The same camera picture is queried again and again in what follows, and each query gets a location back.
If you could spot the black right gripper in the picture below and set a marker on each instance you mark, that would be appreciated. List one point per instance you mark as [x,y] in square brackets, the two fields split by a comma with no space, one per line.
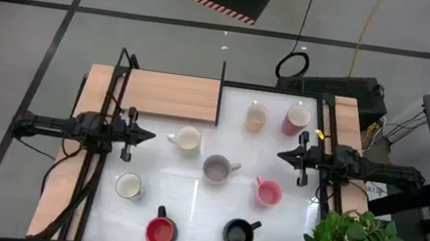
[310,158]

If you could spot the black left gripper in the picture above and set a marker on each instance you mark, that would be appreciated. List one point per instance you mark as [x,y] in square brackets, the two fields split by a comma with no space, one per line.
[130,134]

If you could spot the orange-red tall mug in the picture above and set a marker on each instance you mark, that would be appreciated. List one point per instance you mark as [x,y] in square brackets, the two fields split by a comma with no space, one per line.
[298,117]

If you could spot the pink mug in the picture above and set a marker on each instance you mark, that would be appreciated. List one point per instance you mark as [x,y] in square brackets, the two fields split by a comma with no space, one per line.
[268,193]

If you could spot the cream mug with green pattern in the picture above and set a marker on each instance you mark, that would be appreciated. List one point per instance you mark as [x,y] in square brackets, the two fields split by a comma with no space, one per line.
[188,138]

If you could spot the yellow dotted mug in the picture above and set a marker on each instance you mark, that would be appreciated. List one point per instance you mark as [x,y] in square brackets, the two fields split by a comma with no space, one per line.
[257,115]

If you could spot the beige grey mug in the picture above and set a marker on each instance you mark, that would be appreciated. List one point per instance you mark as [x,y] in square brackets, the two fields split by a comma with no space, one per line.
[216,170]

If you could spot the all black mug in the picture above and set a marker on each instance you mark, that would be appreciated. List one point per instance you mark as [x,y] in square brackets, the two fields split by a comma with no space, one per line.
[238,235]

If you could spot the black mug with red inside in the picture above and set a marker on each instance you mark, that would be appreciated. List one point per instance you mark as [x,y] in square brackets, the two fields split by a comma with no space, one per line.
[160,233]

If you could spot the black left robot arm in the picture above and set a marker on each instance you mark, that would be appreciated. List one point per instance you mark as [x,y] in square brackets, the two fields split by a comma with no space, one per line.
[52,124]

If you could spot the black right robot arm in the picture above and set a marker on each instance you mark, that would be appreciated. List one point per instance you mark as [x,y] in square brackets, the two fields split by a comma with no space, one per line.
[379,171]

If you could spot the yellow tag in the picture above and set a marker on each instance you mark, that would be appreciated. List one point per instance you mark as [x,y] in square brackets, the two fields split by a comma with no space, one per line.
[320,134]

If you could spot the black computer case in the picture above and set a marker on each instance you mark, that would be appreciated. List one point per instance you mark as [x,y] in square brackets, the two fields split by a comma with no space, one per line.
[348,88]

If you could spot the white paper sheet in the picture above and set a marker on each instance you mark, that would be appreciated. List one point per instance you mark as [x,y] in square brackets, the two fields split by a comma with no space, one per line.
[376,191]

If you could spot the white floor scrap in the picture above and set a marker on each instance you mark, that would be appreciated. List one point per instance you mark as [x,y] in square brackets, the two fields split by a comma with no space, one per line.
[303,48]
[224,47]

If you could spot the wooden shelf with black frame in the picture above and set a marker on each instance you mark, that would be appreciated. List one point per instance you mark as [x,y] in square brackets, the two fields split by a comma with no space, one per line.
[172,94]

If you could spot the black metal rig frame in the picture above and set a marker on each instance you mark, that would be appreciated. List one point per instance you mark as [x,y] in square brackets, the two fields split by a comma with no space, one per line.
[285,91]

